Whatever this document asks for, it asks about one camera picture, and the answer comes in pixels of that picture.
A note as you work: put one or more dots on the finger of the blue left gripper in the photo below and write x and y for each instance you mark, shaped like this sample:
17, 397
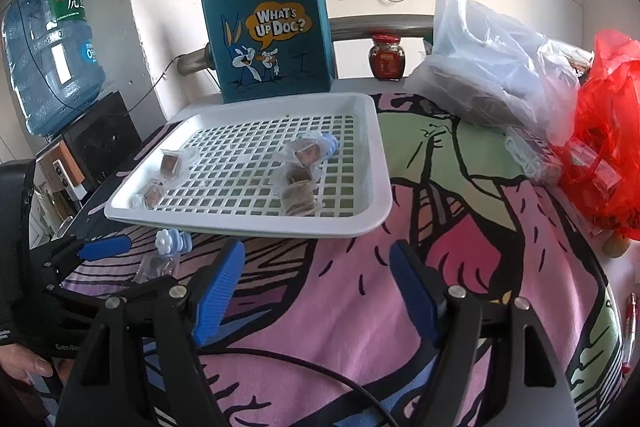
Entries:
105, 248

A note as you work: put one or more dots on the brown snack packet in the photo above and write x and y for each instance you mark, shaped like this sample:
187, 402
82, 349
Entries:
175, 163
149, 196
303, 151
298, 199
289, 174

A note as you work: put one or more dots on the black water dispenser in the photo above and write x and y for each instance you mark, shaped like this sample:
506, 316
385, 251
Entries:
89, 149

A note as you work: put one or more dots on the blue water jug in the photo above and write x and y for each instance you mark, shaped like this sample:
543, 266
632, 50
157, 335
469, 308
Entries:
52, 62

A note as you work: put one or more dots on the red sauce jar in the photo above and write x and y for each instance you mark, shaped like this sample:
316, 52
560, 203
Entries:
387, 57

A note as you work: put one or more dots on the clear plastic packet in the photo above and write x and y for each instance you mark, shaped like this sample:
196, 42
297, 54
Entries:
538, 162

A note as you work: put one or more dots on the white plastic bag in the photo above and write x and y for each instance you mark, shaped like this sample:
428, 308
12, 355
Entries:
490, 69

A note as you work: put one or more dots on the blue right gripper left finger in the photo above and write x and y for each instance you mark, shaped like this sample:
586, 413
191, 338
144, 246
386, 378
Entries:
212, 290

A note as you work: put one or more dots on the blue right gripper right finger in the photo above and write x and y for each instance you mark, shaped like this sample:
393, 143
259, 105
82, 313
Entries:
421, 306

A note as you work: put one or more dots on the person's left hand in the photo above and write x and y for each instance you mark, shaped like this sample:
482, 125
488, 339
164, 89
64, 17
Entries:
19, 363

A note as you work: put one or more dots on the red plastic bag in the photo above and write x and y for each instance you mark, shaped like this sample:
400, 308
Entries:
601, 161

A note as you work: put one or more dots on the red pen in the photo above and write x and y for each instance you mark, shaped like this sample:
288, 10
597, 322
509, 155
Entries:
630, 329

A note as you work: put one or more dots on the teal cartoon tote bag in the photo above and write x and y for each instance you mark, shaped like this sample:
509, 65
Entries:
265, 48

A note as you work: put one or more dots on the white perforated plastic tray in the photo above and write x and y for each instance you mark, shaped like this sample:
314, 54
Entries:
229, 190

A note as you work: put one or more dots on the colourful cartoon blanket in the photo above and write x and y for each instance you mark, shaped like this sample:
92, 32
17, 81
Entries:
469, 212

